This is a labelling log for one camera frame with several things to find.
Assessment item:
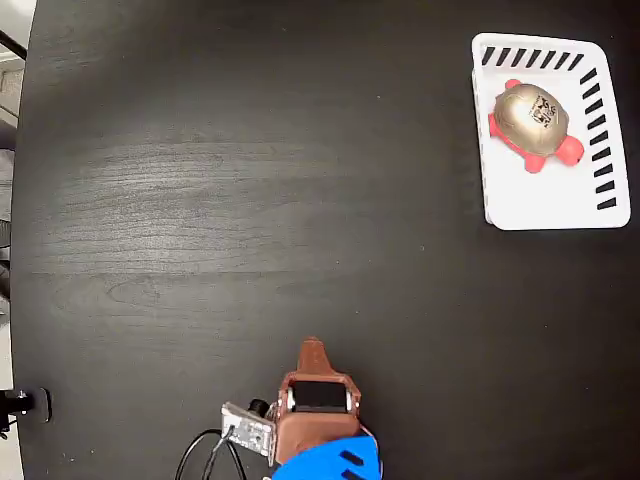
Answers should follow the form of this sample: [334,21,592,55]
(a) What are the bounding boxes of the black diagonal metal bar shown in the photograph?
[0,29,29,59]

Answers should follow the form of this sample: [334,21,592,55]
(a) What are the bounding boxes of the black camera cable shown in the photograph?
[202,434,249,480]
[173,428,226,480]

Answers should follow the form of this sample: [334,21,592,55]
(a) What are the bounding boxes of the red turtle toy gold shell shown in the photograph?
[487,78,587,175]

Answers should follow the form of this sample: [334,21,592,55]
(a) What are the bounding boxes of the black table clamp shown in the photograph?
[0,386,54,424]

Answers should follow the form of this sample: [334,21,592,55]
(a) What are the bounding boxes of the white plastic basket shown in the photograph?
[470,32,632,232]

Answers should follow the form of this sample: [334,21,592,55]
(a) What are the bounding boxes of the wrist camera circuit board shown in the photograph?
[220,397,278,456]

